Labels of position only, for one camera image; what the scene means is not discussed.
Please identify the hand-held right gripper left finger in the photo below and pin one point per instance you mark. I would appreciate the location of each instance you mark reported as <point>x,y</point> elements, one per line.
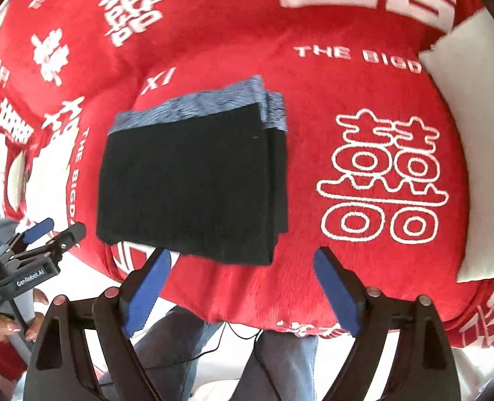
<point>146,292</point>

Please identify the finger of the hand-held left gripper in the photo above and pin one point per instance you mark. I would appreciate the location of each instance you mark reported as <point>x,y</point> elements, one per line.
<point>69,236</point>
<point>38,229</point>

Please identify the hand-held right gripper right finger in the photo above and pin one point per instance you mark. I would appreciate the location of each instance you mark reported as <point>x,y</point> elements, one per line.
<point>338,288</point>

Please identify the black pants with blue-grey waistband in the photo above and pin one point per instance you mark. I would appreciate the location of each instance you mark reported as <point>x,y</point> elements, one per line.
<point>188,175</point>

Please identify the person's left hand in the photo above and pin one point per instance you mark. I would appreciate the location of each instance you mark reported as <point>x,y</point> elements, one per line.
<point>2,326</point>

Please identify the person's left leg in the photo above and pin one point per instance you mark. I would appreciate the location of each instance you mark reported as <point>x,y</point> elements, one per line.
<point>176,355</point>

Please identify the person's leg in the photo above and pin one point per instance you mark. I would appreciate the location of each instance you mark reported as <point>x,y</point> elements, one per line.
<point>176,355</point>
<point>284,367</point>

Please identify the person's right leg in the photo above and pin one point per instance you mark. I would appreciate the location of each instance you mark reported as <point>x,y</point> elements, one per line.
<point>284,367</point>

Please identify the person's legs in jeans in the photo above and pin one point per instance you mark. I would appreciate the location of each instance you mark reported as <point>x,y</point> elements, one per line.
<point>267,367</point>

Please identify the red printed blanket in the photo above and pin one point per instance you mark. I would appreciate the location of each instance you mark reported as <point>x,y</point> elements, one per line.
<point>355,92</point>

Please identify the white pillow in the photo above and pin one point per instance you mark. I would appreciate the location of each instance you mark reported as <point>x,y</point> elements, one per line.
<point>480,133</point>

